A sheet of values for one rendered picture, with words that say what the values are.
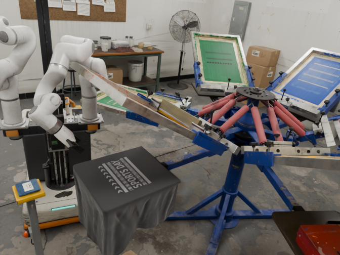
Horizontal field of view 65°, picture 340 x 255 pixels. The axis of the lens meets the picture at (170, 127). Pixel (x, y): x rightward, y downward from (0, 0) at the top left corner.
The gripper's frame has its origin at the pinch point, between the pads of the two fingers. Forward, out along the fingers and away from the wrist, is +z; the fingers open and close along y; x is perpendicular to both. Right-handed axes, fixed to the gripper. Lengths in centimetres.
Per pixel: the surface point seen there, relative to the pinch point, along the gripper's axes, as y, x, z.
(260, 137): 14, 83, 80
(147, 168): -0.3, 14.5, 44.1
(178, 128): 26, 43, 13
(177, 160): -6, 31, 63
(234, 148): 22, 61, 57
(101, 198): 15.7, -10.0, 23.0
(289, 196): 50, 67, 91
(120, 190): 13.1, -1.7, 30.1
